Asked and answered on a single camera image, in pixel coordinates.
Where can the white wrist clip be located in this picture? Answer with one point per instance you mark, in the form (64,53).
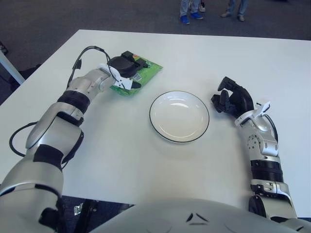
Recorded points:
(264,106)
(125,83)

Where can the person with white sneakers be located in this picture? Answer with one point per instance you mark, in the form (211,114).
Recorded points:
(202,8)

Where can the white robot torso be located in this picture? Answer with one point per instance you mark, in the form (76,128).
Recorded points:
(170,216)

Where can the person with tan shoes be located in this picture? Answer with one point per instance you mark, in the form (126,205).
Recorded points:
(242,6)

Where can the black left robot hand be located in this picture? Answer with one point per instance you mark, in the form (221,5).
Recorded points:
(120,65)

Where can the white side table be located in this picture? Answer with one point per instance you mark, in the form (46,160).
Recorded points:
(10,69)

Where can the person with blue shoes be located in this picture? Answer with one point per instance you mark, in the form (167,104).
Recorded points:
(185,7)

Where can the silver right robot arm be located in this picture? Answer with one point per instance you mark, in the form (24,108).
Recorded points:
(264,145)

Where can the green snack bag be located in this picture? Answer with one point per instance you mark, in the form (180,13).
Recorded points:
(153,69)

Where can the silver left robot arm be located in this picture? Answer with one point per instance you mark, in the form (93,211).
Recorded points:
(43,136)

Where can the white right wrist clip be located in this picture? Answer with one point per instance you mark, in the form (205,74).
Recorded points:
(264,106)

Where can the shiny metal table bracket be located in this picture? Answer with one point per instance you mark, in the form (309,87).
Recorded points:
(77,210)

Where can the white plate black rim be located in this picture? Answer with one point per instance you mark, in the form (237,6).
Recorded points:
(179,116)

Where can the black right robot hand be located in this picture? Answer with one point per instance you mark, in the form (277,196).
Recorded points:
(243,99)

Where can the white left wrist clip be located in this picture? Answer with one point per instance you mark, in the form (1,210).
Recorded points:
(125,83)

